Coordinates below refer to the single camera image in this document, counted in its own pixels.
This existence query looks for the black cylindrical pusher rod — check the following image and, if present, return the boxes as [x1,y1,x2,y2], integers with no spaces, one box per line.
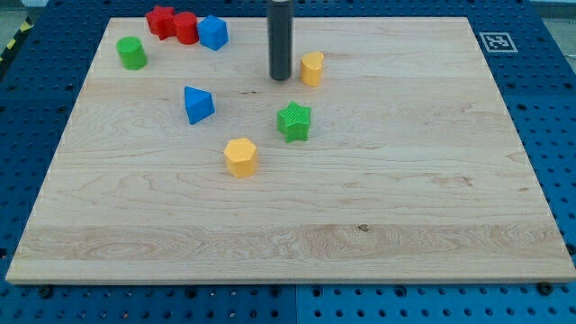
[266,0,293,81]

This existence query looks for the green cylinder block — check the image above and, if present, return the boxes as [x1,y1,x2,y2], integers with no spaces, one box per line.
[116,36,148,70]

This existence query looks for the black bolt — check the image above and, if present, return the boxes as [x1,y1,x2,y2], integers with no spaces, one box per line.
[38,286,53,299]
[537,282,554,296]

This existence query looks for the yellow heart block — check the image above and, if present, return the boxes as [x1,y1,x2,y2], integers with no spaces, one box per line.
[300,51,324,87]

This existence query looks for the green star block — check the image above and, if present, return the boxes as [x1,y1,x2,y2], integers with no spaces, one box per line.
[276,101,311,143]

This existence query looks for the black bolt front left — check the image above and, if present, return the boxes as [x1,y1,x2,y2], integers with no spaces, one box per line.
[38,286,53,299]

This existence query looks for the white fiducial marker tag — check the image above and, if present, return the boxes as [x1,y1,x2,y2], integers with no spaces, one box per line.
[480,31,518,53]

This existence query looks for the blue triangular prism block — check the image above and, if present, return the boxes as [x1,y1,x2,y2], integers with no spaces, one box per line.
[184,86,215,124]

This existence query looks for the yellow hexagon block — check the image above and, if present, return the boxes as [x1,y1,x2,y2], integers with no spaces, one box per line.
[223,138,258,178]

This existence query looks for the wooden board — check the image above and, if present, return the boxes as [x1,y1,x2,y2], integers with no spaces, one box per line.
[6,17,575,285]

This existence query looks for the red star block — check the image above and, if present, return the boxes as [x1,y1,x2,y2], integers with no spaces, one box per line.
[145,5,176,40]

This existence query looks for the black bolt front right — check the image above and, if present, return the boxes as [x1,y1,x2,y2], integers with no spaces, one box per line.
[537,282,554,296]

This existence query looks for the red cylinder block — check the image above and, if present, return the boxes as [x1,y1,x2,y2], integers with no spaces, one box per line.
[173,12,199,45]

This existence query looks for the blue cube block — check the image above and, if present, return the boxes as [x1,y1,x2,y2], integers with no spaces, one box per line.
[197,15,229,50]

